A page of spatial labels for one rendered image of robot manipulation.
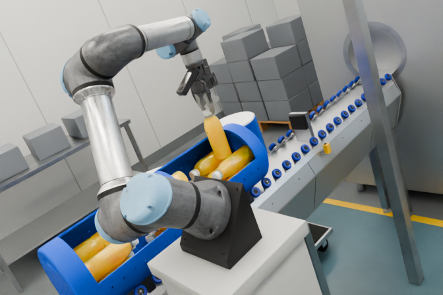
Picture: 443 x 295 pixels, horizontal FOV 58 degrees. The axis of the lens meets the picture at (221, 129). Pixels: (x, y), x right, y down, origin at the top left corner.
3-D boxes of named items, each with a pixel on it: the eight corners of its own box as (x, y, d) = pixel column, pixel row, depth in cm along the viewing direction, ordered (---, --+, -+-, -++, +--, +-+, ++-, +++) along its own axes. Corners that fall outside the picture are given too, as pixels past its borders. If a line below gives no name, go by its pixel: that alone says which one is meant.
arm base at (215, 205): (236, 185, 100) (207, 178, 94) (223, 246, 98) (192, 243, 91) (199, 178, 111) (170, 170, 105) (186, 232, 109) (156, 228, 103)
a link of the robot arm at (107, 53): (94, 18, 97) (201, 0, 137) (73, 43, 104) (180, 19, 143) (120, 58, 98) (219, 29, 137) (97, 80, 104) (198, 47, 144)
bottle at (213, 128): (225, 150, 171) (210, 110, 166) (235, 152, 165) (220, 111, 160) (212, 158, 168) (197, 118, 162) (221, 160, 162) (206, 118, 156)
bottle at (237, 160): (251, 162, 172) (222, 185, 161) (239, 150, 174) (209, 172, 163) (257, 153, 166) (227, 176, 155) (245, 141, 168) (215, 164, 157)
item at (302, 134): (315, 139, 202) (307, 111, 198) (311, 143, 200) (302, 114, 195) (299, 138, 210) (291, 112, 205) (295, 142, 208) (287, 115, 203)
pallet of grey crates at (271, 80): (335, 104, 505) (310, 11, 468) (297, 133, 460) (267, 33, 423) (265, 105, 597) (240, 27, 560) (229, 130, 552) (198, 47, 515)
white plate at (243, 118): (243, 108, 255) (244, 110, 255) (204, 126, 248) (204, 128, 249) (262, 116, 229) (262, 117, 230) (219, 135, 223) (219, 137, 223)
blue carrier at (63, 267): (275, 186, 171) (262, 126, 160) (101, 342, 120) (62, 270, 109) (228, 172, 192) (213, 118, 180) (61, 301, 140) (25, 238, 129)
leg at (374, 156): (393, 209, 280) (374, 129, 260) (389, 214, 276) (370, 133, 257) (385, 208, 284) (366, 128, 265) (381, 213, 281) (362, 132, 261)
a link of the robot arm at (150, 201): (199, 222, 92) (149, 214, 83) (163, 237, 100) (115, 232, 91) (194, 173, 97) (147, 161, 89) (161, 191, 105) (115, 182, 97)
